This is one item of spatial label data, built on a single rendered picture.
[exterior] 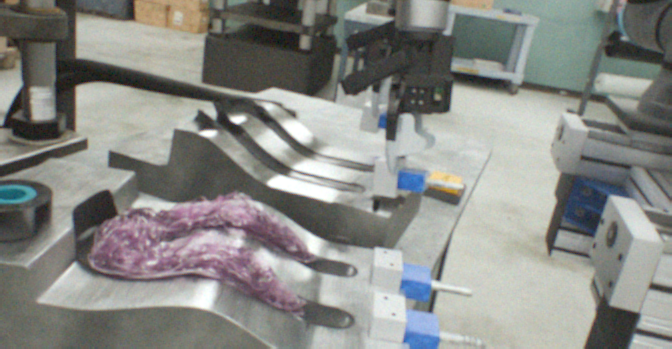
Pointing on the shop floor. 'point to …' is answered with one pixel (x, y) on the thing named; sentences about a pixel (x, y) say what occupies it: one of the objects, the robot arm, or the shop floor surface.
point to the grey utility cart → (511, 78)
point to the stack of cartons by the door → (171, 2)
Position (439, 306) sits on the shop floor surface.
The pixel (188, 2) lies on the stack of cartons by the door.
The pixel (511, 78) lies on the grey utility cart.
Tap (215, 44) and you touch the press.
